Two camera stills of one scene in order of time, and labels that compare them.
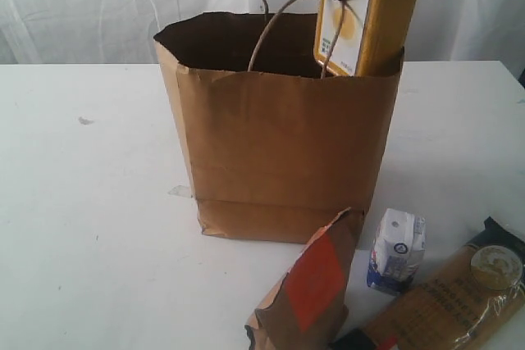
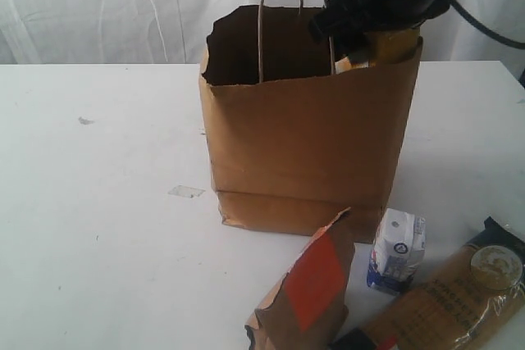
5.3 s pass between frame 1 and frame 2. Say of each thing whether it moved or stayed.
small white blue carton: stayed
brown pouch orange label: stayed
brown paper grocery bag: moved
